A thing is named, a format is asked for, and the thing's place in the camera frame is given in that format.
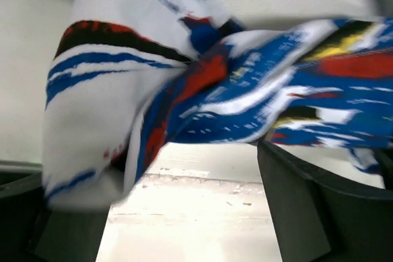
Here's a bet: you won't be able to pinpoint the blue white red patterned trousers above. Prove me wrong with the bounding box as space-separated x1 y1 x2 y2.
41 0 393 210

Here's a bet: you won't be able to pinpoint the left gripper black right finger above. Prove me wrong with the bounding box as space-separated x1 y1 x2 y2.
257 140 392 262

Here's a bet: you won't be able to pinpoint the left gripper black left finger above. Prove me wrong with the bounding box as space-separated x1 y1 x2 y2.
1 171 107 262

